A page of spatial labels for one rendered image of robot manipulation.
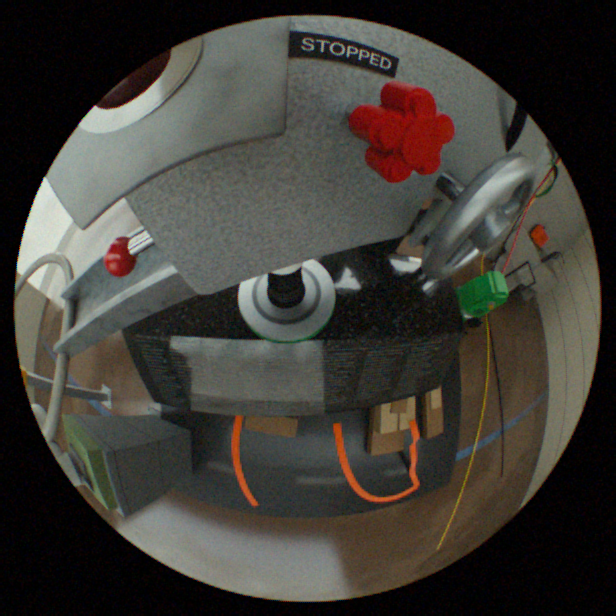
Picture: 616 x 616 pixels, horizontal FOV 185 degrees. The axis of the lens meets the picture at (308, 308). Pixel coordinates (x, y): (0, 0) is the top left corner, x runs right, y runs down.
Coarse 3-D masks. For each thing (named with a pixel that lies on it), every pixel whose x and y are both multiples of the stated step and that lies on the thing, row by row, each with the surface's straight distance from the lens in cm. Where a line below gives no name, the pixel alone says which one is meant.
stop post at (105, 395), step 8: (24, 368) 193; (24, 376) 187; (32, 376) 190; (40, 376) 199; (32, 384) 192; (40, 384) 193; (48, 384) 195; (72, 392) 204; (80, 392) 208; (88, 392) 212; (96, 392) 217; (104, 392) 227; (104, 400) 224
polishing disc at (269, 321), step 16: (304, 272) 44; (320, 272) 44; (240, 288) 44; (256, 288) 43; (320, 288) 42; (240, 304) 42; (256, 304) 41; (304, 304) 40; (320, 304) 40; (256, 320) 40; (272, 320) 39; (288, 320) 39; (304, 320) 39; (320, 320) 39; (272, 336) 38; (288, 336) 38; (304, 336) 38
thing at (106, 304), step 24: (96, 264) 37; (144, 264) 32; (168, 264) 28; (72, 288) 44; (96, 288) 41; (120, 288) 33; (144, 288) 22; (168, 288) 22; (192, 288) 22; (96, 312) 28; (120, 312) 26; (144, 312) 26; (72, 336) 35; (96, 336) 33
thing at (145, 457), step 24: (96, 432) 113; (120, 432) 120; (144, 432) 129; (168, 432) 137; (120, 456) 103; (144, 456) 114; (168, 456) 132; (120, 480) 108; (144, 480) 120; (168, 480) 139; (120, 504) 114; (144, 504) 127
